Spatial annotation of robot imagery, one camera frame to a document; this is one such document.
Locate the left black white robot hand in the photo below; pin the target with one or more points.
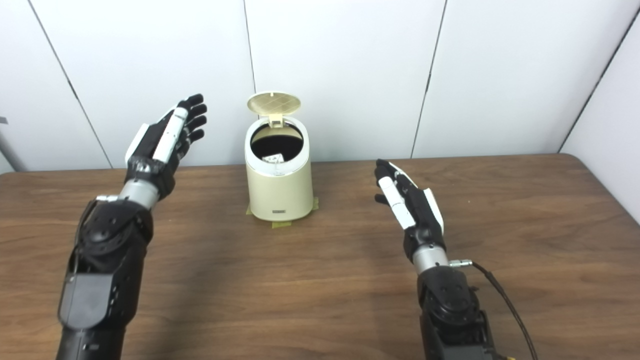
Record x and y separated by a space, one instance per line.
157 150

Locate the cream round bin lid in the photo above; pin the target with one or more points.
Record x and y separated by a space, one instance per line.
273 103

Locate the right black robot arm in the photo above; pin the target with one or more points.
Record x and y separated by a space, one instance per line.
455 315

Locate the cream-colored round bin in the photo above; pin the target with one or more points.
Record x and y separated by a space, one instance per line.
279 192

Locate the white green milk carton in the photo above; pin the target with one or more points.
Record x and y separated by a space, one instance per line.
273 158

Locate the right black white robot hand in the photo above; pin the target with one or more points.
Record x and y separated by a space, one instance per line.
417 215

